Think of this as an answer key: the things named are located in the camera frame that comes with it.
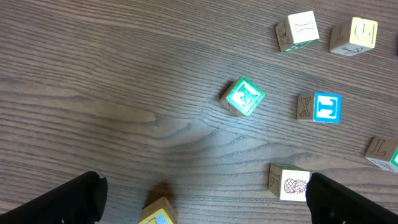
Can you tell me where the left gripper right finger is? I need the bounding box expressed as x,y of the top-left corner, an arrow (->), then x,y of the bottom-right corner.
306,172 -> 397,224

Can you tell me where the yellow top block near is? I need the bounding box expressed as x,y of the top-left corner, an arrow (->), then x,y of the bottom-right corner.
138,197 -> 178,224

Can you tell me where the green number 7 block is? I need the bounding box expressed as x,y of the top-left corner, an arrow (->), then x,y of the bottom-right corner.
364,136 -> 397,172

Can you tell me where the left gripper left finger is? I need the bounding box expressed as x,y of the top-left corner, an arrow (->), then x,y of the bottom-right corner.
1,171 -> 108,224

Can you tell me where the blue letter T block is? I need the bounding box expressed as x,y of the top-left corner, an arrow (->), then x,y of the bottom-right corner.
296,92 -> 342,123

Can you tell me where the green letter block left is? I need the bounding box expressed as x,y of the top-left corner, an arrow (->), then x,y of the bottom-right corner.
220,77 -> 265,116

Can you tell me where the wooden block yellow side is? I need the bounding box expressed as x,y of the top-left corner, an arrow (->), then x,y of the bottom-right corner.
268,164 -> 310,202

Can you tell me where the white block green side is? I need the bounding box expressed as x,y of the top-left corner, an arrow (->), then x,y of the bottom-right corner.
275,11 -> 320,52

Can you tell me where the yellow top block far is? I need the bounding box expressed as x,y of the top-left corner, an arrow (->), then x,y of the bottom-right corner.
329,17 -> 378,56

